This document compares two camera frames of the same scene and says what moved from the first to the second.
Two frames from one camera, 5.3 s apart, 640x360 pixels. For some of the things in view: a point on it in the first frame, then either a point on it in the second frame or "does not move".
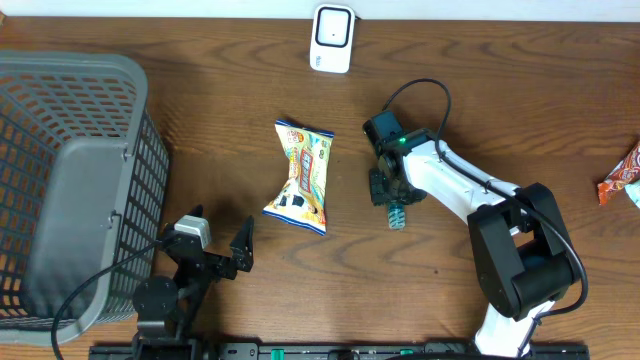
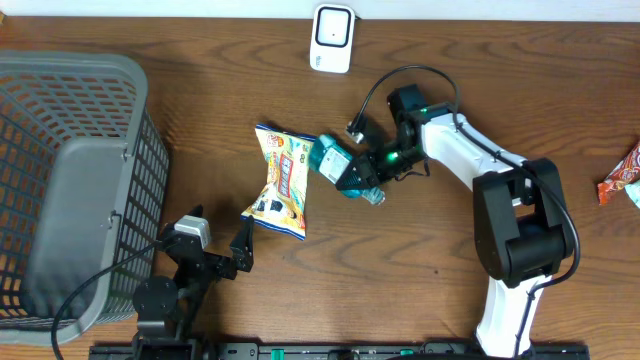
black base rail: x=339 y=351 does not move
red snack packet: x=626 y=173 does not move
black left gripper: x=242 y=252 does not move
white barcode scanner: x=332 y=38 does not move
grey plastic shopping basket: x=83 y=186 does not move
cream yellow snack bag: x=303 y=199 → x=281 y=203
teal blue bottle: x=396 y=214 → x=329 y=158
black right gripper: x=375 y=196 → x=366 y=172
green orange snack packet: x=633 y=189 does not move
